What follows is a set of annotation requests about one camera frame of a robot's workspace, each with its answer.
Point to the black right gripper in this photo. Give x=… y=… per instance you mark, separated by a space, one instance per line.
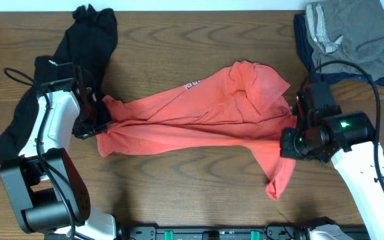
x=288 y=150

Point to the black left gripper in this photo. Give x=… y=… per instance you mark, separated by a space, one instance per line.
x=105 y=119

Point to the red printed t-shirt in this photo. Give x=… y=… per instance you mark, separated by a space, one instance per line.
x=239 y=105

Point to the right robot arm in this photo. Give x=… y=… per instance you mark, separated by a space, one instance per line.
x=348 y=141

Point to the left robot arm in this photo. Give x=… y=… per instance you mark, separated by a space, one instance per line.
x=45 y=189

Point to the black garment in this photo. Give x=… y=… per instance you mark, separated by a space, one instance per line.
x=88 y=43

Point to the grey folded shorts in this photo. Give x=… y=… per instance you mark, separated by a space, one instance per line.
x=347 y=30

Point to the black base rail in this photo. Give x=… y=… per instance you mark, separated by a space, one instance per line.
x=269 y=232

